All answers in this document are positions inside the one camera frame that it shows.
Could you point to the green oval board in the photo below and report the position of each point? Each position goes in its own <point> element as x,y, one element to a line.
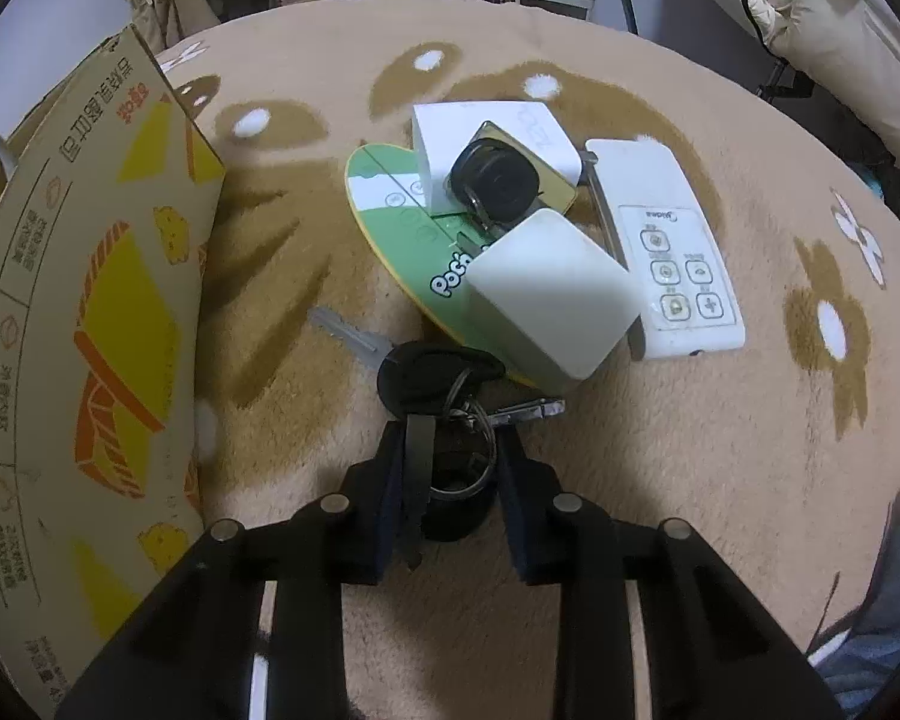
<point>412,247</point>

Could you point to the white rectangular charger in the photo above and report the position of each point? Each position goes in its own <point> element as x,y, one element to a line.
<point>435,142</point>

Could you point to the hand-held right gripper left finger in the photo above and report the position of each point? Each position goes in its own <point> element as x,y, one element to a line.
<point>390,495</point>

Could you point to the brown cardboard box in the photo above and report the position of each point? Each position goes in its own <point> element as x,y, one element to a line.
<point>82,315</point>

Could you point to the person's blue trousers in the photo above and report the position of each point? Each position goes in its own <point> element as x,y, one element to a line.
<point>885,615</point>

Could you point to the black key bunch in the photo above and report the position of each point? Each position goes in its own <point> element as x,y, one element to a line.
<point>427,379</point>

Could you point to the white remote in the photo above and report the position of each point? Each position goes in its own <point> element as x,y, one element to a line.
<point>645,180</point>

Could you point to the black rack legs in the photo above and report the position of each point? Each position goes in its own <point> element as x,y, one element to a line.
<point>784,79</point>

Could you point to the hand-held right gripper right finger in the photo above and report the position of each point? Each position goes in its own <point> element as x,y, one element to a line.
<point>514,510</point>

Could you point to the black key fob gold tag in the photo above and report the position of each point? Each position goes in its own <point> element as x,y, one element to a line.
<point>495,180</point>

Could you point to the white padded coat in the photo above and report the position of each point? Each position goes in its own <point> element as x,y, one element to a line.
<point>817,15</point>

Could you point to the white cube adapter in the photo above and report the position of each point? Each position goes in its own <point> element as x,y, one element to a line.
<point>547,292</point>

